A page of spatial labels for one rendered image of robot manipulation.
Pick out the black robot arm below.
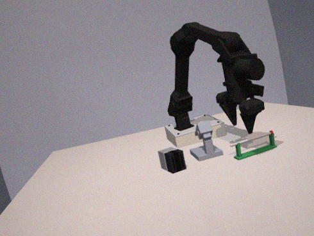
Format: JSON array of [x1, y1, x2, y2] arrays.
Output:
[[167, 22, 265, 131]]

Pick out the grey pin with red cap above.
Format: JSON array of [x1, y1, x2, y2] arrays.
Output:
[[230, 130, 274, 147]]

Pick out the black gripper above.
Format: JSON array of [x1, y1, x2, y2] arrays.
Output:
[[216, 78, 265, 134]]

